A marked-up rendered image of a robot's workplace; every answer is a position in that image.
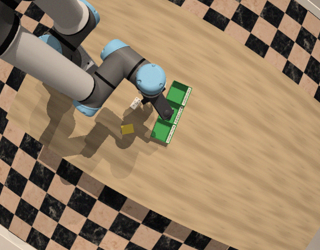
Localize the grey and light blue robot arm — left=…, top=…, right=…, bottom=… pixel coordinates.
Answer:
left=0, top=0, right=174, bottom=120

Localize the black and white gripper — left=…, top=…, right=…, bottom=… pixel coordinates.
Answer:
left=141, top=87, right=166, bottom=105

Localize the green rack of labelled bins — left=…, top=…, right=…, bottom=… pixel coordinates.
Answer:
left=151, top=81, right=192, bottom=144

